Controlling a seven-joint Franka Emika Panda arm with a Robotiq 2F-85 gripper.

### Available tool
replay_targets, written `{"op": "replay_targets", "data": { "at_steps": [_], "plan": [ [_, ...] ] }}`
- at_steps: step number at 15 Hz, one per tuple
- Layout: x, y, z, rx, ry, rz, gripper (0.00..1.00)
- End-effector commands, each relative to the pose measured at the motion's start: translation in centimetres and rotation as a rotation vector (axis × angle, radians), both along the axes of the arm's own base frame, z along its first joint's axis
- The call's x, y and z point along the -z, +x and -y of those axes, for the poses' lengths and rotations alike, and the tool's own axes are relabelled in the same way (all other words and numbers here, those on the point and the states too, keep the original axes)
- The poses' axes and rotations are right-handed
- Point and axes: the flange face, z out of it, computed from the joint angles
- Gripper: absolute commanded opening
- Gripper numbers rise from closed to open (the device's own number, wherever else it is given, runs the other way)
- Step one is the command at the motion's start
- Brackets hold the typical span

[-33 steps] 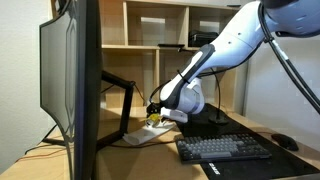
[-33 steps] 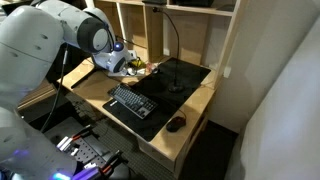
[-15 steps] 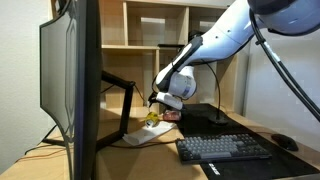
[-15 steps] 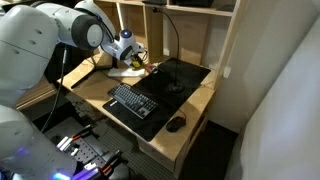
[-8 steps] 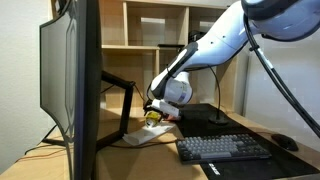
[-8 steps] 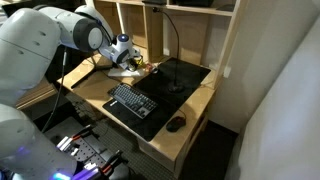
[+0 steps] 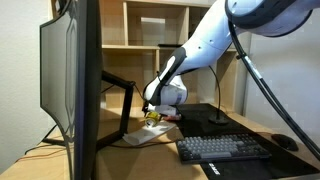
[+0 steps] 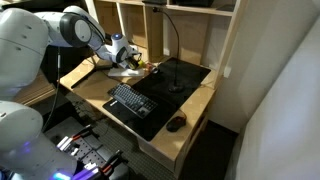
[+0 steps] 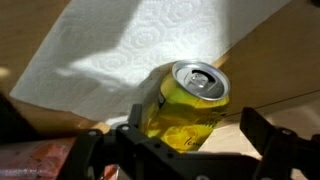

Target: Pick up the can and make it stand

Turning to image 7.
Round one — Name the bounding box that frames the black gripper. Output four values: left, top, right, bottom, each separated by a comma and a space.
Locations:
141, 101, 151, 119

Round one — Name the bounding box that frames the yellow soda can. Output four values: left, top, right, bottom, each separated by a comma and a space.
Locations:
144, 111, 162, 129

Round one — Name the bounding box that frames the black monitor stand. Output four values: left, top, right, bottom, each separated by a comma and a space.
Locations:
41, 69, 136, 152

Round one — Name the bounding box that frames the white cloth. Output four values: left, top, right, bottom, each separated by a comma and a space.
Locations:
122, 121, 178, 147

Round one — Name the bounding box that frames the red snack packet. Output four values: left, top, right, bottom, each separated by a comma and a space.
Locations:
161, 113, 182, 122

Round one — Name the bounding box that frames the black desk mat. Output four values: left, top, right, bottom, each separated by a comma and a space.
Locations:
166, 103, 320, 180

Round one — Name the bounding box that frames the wooden desk hutch shelf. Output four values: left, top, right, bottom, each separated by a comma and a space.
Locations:
49, 0, 251, 116

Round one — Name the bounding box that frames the black curved computer monitor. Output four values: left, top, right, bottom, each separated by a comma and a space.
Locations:
39, 0, 104, 180

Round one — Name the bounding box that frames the flat black device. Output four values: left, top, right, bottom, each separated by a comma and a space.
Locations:
157, 43, 185, 49

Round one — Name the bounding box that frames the grey mechanical keyboard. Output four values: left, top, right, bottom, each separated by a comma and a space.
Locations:
175, 133, 273, 165

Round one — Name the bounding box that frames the black computer mouse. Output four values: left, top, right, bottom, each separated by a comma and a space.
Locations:
270, 133, 300, 152

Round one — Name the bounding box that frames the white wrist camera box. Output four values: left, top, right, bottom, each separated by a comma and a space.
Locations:
148, 104, 178, 116

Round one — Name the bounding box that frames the red brown mouse cable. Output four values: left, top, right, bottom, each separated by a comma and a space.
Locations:
14, 130, 278, 164

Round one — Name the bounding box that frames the thin black cable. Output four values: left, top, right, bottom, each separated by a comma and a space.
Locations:
24, 124, 68, 156

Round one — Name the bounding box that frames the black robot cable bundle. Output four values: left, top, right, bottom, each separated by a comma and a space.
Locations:
226, 9, 320, 162

